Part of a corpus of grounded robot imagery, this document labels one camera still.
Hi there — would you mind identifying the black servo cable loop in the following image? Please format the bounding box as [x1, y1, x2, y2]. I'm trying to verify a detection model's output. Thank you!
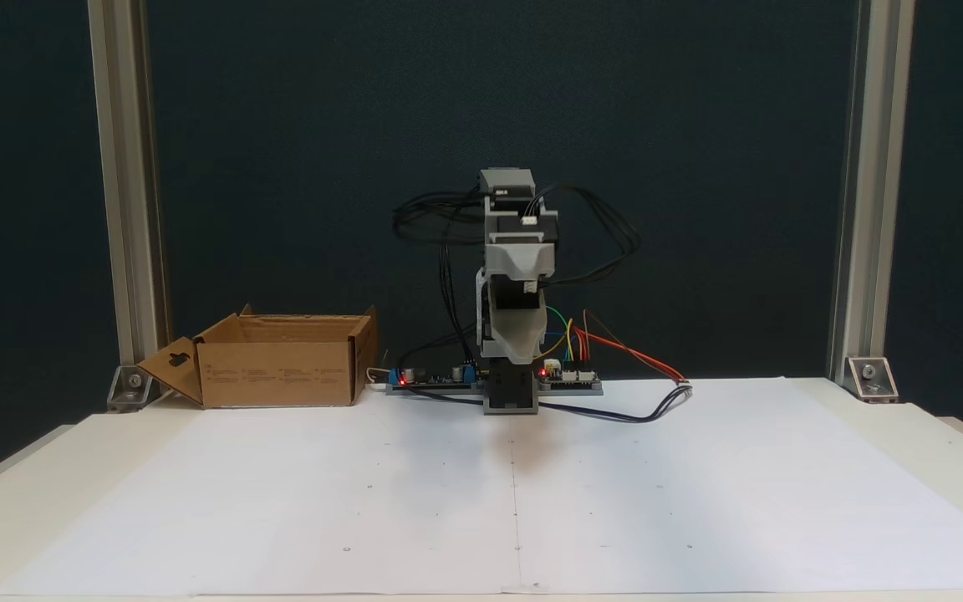
[532, 184, 643, 289]
[392, 191, 489, 356]

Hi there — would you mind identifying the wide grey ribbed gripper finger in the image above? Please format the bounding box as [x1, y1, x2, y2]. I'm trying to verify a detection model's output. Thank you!
[487, 279, 552, 366]

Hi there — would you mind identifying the aluminium corner bracket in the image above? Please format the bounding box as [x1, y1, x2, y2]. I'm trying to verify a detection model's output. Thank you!
[845, 356, 899, 403]
[107, 364, 155, 412]

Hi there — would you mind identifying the black cable with white connector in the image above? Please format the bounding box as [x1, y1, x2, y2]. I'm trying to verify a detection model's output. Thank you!
[402, 380, 693, 424]

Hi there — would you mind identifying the green jumper wire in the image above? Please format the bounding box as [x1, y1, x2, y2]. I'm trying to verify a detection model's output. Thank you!
[544, 306, 573, 352]

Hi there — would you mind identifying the yellow jumper wire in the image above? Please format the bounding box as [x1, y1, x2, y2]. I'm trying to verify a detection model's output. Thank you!
[532, 318, 576, 365]

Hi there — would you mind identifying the open brown cardboard box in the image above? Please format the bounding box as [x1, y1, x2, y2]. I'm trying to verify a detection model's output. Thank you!
[137, 305, 380, 411]

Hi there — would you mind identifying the circuit board with jumper wires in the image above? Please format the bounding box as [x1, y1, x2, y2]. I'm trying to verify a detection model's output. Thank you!
[537, 358, 604, 395]

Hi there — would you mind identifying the aluminium profile post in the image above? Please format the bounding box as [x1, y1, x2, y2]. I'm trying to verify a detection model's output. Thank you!
[87, 0, 171, 369]
[828, 0, 917, 381]

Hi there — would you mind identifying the orange and red wire pair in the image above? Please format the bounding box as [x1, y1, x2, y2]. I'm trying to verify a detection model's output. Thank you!
[578, 309, 687, 385]

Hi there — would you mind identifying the blue circuit board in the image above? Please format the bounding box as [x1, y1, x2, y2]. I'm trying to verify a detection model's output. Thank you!
[385, 365, 484, 394]

